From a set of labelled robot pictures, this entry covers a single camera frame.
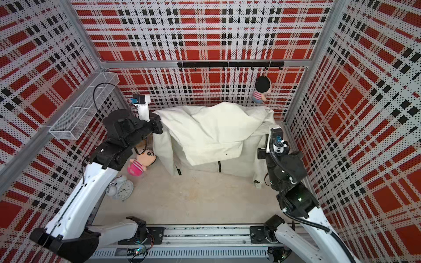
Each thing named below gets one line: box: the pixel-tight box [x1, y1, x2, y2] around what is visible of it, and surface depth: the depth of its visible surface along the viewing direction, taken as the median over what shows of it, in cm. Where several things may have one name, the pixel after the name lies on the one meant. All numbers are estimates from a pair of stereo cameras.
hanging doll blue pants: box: [252, 75, 271, 105], surface depth 100 cm
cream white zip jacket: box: [152, 101, 275, 190], surface depth 62 cm
